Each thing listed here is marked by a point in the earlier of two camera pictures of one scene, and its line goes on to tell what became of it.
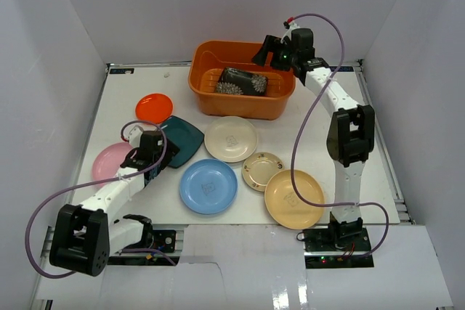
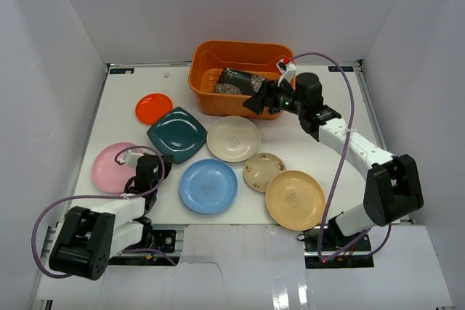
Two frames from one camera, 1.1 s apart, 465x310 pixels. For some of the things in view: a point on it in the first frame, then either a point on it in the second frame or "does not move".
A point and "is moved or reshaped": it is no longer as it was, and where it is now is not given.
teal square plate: [185, 136] is moved or reshaped
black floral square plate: [237, 81] does not move
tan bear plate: [285, 207] does not move
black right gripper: [270, 44] -> [258, 102]
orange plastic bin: [207, 60] does not move
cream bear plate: [230, 139] does not move
